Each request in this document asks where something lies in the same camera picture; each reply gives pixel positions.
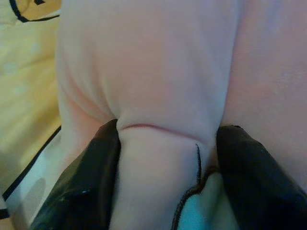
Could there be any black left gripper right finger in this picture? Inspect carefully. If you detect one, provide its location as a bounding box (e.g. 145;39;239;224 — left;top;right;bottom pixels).
215;124;307;230

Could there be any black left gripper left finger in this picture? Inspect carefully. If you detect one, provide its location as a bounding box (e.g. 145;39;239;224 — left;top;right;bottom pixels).
28;118;121;230

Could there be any pink pillow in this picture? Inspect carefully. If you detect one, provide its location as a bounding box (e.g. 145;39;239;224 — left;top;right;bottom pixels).
54;0;307;230

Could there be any yellow cartoon print blanket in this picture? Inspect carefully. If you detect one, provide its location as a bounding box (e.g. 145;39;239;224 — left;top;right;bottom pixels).
0;0;62;230

